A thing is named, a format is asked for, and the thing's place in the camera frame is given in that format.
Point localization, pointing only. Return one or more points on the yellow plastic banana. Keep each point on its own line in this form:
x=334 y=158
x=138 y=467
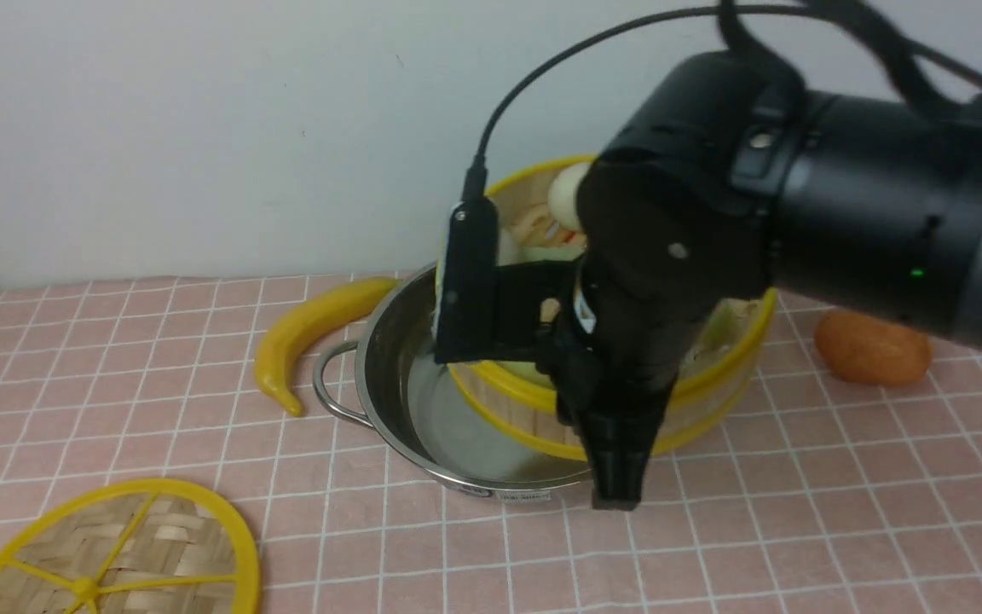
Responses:
x=299 y=329

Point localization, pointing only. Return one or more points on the yellow bamboo steamer basket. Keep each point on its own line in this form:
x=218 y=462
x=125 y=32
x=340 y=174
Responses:
x=521 y=403

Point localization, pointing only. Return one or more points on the pink checkered tablecloth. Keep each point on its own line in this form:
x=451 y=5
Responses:
x=815 y=496

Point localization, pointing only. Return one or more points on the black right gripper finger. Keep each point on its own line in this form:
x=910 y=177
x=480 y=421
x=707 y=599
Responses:
x=620 y=423

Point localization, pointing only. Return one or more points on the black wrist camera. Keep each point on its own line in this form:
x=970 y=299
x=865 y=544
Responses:
x=463 y=325

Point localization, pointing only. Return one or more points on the white round bun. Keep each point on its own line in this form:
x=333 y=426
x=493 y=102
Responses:
x=562 y=196

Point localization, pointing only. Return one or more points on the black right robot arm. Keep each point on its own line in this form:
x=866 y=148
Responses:
x=881 y=212

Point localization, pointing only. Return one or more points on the yellow woven steamer lid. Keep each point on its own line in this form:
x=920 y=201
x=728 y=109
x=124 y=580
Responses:
x=156 y=545

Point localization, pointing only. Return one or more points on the orange plastic potato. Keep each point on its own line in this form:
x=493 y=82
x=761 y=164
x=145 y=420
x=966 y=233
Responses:
x=869 y=351

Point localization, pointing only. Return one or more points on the stainless steel pot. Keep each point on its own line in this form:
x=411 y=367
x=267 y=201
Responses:
x=413 y=404

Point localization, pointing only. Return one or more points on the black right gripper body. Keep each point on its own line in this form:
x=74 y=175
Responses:
x=678 y=211

